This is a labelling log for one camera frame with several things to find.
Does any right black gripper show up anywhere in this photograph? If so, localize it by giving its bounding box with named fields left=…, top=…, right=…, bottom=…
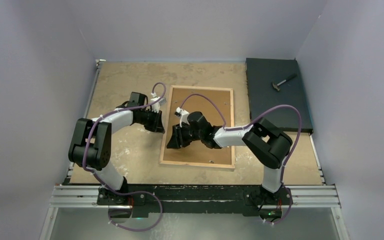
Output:
left=167, top=122, right=204, bottom=149

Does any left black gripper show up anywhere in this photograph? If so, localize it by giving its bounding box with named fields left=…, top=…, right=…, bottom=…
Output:
left=137, top=108, right=165, bottom=133

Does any white wooden picture frame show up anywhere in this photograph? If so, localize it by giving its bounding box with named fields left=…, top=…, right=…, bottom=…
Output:
left=159, top=85, right=236, bottom=171

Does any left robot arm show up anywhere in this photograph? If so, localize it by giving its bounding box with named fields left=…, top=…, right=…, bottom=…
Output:
left=68, top=92, right=166, bottom=205

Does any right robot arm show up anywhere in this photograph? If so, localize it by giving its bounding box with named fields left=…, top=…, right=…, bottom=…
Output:
left=166, top=111, right=296, bottom=204

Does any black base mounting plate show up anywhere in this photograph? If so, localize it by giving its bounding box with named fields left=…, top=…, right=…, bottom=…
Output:
left=97, top=183, right=293, bottom=219

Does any black foam block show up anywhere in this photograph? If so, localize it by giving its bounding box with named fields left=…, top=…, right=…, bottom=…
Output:
left=245, top=58, right=314, bottom=134

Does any small hammer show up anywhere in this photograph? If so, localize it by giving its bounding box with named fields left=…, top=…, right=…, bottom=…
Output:
left=271, top=73, right=298, bottom=92

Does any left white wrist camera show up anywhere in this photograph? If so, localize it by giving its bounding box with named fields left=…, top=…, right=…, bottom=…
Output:
left=150, top=92, right=167, bottom=113

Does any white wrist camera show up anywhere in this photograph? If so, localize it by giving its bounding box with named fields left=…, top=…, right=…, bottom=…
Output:
left=150, top=92, right=167, bottom=113
left=174, top=107, right=190, bottom=128

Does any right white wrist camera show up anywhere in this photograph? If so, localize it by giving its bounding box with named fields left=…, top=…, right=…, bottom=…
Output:
left=174, top=107, right=190, bottom=128

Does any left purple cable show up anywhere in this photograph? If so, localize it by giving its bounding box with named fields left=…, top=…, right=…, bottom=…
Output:
left=82, top=82, right=168, bottom=232

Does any purple cable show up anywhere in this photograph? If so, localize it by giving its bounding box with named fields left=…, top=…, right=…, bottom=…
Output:
left=82, top=82, right=168, bottom=232
left=179, top=93, right=304, bottom=227

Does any aluminium rail frame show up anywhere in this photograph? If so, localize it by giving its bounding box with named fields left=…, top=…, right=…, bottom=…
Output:
left=41, top=61, right=349, bottom=240

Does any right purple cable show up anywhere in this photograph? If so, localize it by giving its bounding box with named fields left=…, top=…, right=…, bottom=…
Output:
left=179, top=93, right=304, bottom=227

